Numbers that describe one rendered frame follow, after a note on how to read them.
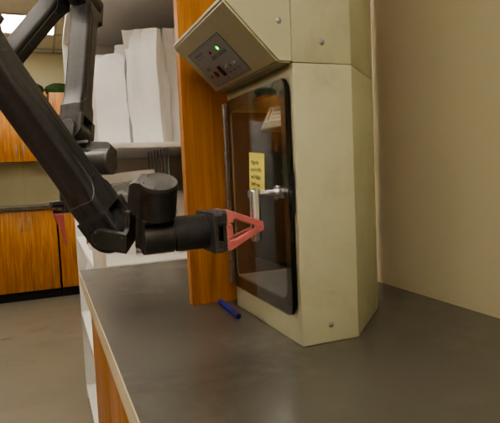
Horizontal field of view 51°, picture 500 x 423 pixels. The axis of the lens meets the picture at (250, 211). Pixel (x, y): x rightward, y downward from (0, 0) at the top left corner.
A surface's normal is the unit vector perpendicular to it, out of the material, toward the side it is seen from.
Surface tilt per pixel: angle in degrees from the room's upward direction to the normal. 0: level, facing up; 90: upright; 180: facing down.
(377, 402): 0
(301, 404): 0
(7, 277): 90
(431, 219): 90
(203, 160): 90
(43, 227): 90
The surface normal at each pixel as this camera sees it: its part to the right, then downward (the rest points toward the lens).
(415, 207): -0.93, 0.07
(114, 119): -0.04, 0.13
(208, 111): 0.36, 0.06
